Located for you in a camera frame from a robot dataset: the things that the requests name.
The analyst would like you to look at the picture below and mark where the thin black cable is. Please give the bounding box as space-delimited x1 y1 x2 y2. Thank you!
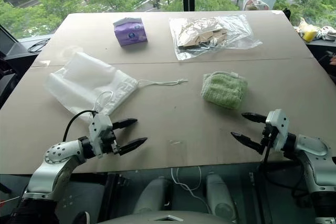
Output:
27 38 51 53

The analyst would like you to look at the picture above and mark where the grey rounded robot leg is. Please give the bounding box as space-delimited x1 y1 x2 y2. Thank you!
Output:
205 173 238 218
133 176 172 216

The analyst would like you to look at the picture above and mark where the clear zip bag with paper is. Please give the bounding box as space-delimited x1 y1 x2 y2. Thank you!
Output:
169 15 263 61

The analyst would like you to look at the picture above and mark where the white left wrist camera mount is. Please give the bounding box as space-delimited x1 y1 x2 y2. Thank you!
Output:
88 113 114 158

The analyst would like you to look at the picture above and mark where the purple tissue pack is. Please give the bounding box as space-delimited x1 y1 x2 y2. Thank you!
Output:
113 17 148 48

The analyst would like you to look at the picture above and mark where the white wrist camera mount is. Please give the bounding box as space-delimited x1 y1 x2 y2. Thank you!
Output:
265 109 290 153
88 113 114 158

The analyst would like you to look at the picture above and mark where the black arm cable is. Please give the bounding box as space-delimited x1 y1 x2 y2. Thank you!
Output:
62 110 97 142
258 134 305 198

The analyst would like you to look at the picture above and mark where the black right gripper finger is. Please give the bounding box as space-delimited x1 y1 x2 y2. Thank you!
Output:
241 112 268 125
230 131 264 155

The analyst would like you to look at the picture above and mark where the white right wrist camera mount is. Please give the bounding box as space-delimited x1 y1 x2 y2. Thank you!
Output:
265 109 290 153

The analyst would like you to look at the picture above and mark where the grey robot torso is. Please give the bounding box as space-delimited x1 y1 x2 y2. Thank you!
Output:
103 209 238 224

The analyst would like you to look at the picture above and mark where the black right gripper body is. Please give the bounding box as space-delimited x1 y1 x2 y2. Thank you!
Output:
260 123 276 155

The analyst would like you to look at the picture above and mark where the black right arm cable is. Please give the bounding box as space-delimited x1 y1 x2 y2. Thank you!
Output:
258 134 305 198

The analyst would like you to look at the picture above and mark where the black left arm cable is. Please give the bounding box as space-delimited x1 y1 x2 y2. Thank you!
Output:
62 110 97 142

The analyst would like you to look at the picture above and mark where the yellow plush item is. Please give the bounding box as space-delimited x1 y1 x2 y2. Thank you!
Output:
297 17 319 43

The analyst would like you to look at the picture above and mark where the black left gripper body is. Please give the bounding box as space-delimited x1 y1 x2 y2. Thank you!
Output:
101 123 122 156

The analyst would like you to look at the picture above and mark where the white cable under table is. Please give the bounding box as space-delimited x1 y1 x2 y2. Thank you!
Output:
171 167 214 213

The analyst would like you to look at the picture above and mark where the black table leg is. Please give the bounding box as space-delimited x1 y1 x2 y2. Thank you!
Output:
100 172 125 223

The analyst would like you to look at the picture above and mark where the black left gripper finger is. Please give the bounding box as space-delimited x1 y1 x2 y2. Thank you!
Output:
112 118 138 131
119 137 149 156

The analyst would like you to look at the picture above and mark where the white drawstring bag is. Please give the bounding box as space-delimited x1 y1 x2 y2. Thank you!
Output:
44 51 189 123

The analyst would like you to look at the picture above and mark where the green folded towel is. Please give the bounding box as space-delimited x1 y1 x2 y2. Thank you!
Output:
201 71 248 111

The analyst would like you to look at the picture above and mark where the white patterned cloth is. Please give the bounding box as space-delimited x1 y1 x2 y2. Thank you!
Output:
316 25 336 41

